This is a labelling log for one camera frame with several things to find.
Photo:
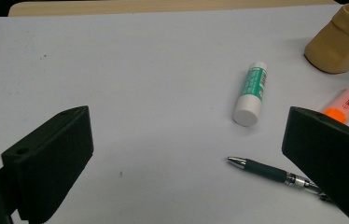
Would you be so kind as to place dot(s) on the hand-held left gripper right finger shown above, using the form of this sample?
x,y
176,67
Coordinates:
x,y
331,155

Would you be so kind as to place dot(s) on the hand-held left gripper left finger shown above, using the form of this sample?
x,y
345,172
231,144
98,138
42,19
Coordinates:
x,y
48,161

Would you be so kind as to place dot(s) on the black pen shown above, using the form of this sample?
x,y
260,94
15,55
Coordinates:
x,y
262,170

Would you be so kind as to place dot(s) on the white and green glue stick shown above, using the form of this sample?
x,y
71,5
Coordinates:
x,y
250,93

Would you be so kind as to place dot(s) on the tan pen holder cup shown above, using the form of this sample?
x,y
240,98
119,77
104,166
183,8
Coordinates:
x,y
334,46

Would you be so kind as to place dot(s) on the white table mat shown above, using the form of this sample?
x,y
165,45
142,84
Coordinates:
x,y
132,77

